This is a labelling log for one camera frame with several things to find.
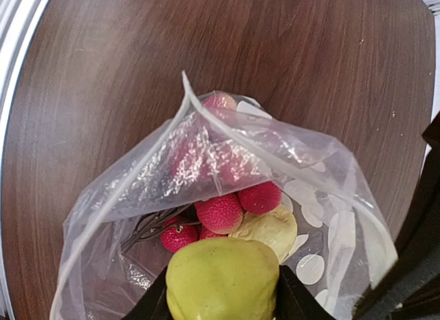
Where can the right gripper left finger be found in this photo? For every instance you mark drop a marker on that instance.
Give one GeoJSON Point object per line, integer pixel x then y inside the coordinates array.
{"type": "Point", "coordinates": [152, 305]}

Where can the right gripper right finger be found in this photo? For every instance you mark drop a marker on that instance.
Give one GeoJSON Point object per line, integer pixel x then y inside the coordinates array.
{"type": "Point", "coordinates": [294, 301]}

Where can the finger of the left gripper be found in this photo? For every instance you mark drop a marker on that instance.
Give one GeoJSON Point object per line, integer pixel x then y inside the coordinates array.
{"type": "Point", "coordinates": [410, 290]}

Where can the yellow fake lemon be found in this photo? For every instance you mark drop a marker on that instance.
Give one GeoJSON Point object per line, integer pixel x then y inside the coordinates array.
{"type": "Point", "coordinates": [223, 278]}

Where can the pale yellow fake pear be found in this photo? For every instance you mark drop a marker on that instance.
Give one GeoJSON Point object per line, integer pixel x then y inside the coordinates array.
{"type": "Point", "coordinates": [277, 229]}

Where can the clear polka dot zip bag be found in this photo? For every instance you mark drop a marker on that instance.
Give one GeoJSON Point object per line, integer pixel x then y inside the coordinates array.
{"type": "Point", "coordinates": [194, 178]}

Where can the front aluminium rail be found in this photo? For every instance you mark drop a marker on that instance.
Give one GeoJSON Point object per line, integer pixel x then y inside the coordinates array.
{"type": "Point", "coordinates": [19, 21]}

